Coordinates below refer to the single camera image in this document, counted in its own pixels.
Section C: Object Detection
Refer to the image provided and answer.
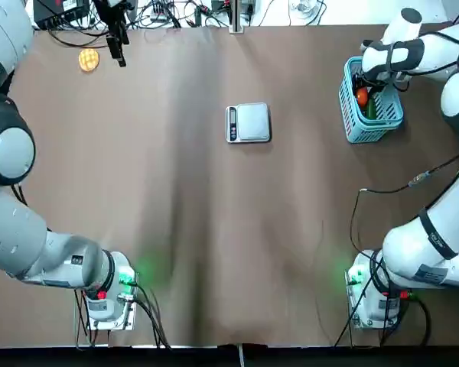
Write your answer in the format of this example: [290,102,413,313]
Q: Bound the silver digital kitchen scale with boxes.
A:
[225,101,272,145]

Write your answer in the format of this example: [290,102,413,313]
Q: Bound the light blue plastic basket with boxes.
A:
[338,56,405,145]

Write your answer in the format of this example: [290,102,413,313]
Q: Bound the black electronics box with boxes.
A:
[33,0,91,29]

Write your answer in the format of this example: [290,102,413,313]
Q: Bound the black cable with silver connector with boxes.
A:
[349,148,459,254]

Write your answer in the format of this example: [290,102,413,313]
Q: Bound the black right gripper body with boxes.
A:
[360,73,388,93]

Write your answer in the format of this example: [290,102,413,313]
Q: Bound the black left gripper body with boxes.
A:
[93,0,134,24]

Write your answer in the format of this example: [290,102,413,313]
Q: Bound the aluminium profile post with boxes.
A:
[229,0,247,35]

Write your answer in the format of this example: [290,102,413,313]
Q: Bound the round yellow bread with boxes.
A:
[78,48,101,73]

